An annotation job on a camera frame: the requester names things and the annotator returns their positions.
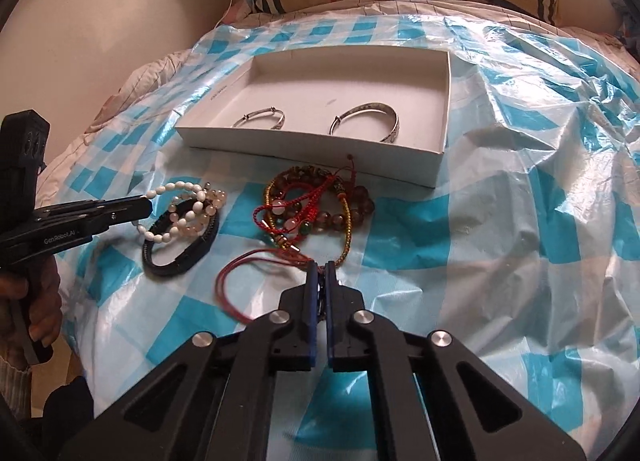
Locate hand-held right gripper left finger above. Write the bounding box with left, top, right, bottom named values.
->
left=65, top=261, right=321, bottom=461

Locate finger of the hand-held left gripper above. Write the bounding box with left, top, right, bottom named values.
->
left=33, top=195, right=153, bottom=242

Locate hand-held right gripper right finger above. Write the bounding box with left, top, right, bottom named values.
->
left=324, top=261, right=588, bottom=461

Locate white bead bracelet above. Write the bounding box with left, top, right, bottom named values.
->
left=136, top=181, right=208, bottom=244

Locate thin red string bracelet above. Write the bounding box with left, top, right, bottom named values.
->
left=216, top=247, right=321, bottom=327

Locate black leather bracelet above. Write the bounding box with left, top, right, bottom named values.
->
left=142, top=198, right=221, bottom=276

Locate pale pink bead bracelet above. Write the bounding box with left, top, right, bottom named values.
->
left=165, top=188, right=228, bottom=238

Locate red braided cord bracelet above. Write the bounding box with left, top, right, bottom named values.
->
left=252, top=154, right=361, bottom=242

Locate amber bead bracelet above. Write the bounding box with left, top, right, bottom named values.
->
left=307, top=184, right=376, bottom=242

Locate white cardboard box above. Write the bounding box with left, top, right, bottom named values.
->
left=174, top=46, right=452, bottom=189

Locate person's left hand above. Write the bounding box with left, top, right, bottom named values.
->
left=0, top=261, right=63, bottom=369

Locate blue checked plastic sheet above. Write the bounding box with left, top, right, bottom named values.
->
left=30, top=16, right=640, bottom=461

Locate thin silver bangle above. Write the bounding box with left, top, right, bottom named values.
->
left=231, top=108, right=287, bottom=131

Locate wide silver bangle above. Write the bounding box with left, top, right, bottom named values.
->
left=328, top=102, right=401, bottom=143

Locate dark cloth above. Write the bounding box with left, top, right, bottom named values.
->
left=44, top=375, right=94, bottom=434

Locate gold braided cord bracelet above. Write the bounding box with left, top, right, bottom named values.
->
left=270, top=224, right=352, bottom=269

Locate small brown bead bracelet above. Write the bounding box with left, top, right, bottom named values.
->
left=264, top=165, right=351, bottom=216

